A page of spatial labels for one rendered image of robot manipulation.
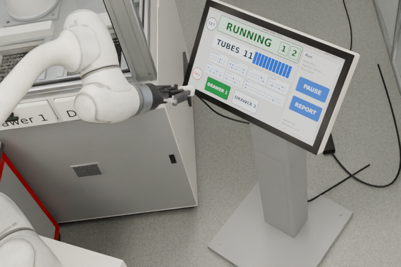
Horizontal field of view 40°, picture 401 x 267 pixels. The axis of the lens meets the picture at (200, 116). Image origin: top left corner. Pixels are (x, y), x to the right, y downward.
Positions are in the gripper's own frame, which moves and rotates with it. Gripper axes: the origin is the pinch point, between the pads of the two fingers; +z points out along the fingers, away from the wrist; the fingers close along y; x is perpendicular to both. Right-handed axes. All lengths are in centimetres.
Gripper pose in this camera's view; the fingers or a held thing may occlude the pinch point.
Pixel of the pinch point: (186, 91)
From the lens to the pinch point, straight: 165.5
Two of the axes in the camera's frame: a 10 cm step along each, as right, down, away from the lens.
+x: -1.9, 9.4, 2.8
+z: 5.7, -1.3, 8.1
